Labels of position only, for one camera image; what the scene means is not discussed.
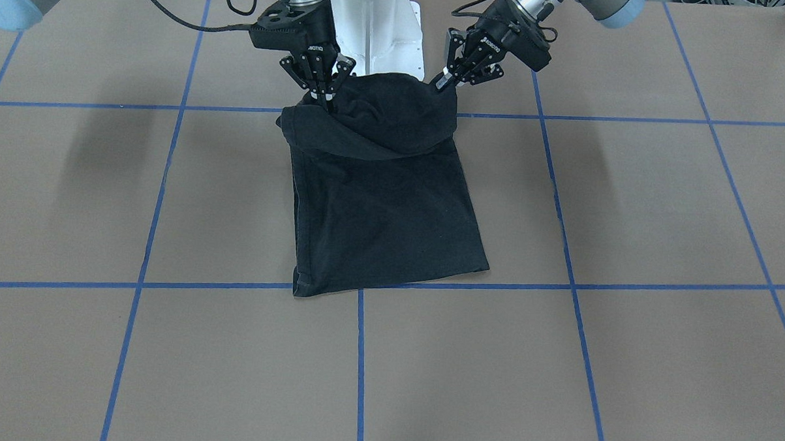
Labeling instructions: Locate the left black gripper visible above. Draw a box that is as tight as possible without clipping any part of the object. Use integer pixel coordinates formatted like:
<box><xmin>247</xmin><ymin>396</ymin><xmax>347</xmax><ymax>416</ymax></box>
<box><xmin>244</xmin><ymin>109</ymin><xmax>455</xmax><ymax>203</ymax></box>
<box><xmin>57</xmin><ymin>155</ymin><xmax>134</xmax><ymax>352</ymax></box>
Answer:
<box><xmin>430</xmin><ymin>0</ymin><xmax>555</xmax><ymax>92</ymax></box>

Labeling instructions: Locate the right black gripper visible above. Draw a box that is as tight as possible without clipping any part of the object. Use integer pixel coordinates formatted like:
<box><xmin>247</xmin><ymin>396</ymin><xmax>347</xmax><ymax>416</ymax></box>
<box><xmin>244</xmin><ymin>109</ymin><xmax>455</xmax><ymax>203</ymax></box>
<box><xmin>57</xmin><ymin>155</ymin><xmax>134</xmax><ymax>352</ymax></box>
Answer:
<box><xmin>249</xmin><ymin>0</ymin><xmax>356</xmax><ymax>114</ymax></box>

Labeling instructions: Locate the black graphic t-shirt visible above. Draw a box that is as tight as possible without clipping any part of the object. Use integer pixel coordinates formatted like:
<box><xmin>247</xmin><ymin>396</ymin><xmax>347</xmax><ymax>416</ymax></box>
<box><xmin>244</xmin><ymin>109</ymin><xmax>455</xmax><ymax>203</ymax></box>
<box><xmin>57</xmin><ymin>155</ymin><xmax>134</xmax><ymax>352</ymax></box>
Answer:
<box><xmin>277</xmin><ymin>73</ymin><xmax>489</xmax><ymax>298</ymax></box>

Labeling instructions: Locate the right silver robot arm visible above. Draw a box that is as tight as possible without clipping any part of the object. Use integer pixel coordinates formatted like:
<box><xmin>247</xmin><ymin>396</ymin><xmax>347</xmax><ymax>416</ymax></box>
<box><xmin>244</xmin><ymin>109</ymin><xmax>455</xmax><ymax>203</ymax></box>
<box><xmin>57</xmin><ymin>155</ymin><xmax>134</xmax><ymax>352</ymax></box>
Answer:
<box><xmin>0</xmin><ymin>0</ymin><xmax>356</xmax><ymax>109</ymax></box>

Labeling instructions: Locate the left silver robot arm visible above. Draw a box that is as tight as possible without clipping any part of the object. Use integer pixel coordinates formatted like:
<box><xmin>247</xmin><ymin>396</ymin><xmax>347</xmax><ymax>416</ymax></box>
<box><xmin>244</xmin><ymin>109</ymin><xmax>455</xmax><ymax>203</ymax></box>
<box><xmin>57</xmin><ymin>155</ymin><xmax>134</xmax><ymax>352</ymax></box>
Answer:
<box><xmin>431</xmin><ymin>0</ymin><xmax>646</xmax><ymax>92</ymax></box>

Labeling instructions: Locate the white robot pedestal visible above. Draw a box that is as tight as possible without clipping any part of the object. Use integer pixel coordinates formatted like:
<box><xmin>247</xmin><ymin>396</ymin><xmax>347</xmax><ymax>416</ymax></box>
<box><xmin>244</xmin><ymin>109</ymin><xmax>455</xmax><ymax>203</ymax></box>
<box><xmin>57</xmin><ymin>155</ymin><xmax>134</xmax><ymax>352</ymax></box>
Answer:
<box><xmin>331</xmin><ymin>0</ymin><xmax>425</xmax><ymax>80</ymax></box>

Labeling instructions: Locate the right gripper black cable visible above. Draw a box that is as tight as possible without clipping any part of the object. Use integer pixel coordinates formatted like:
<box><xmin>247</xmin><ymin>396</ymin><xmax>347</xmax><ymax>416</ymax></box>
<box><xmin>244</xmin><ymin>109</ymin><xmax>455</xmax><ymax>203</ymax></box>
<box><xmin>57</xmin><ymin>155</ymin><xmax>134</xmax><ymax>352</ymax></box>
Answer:
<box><xmin>133</xmin><ymin>0</ymin><xmax>270</xmax><ymax>34</ymax></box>

